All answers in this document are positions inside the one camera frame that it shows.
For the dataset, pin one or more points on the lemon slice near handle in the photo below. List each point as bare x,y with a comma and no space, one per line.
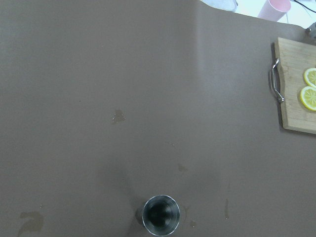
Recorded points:
308,97

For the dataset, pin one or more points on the wooden cutting board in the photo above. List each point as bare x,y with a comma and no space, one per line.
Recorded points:
287,80

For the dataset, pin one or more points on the pink plastic cup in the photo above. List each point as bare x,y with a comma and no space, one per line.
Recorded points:
273,10

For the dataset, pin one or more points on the middle lemon slice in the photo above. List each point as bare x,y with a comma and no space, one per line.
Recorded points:
310,77

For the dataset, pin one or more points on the steel jigger measuring cup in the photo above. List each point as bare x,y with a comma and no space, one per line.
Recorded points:
160,215

